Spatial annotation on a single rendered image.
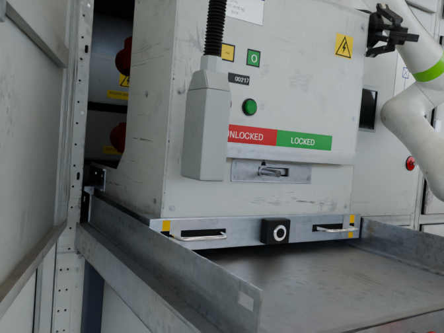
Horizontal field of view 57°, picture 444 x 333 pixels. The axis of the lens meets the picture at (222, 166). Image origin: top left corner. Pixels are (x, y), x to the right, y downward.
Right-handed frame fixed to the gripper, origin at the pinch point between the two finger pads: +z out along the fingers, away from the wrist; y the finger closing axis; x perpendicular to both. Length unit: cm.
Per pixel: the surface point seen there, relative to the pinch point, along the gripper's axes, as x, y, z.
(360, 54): 5.8, 5.2, -6.3
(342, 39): 11.6, 2.2, -4.7
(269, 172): 29.5, 27.0, 15.2
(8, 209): 72, 27, 33
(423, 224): -61, 75, -51
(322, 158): 17.0, 25.4, 10.0
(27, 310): 78, 66, 9
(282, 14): 27.8, -1.8, 1.0
